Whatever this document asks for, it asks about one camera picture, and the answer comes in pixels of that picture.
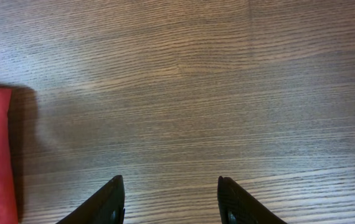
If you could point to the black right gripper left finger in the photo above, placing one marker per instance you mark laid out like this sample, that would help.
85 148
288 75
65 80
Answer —
105 206

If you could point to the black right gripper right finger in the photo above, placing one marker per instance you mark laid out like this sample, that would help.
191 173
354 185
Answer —
237 206

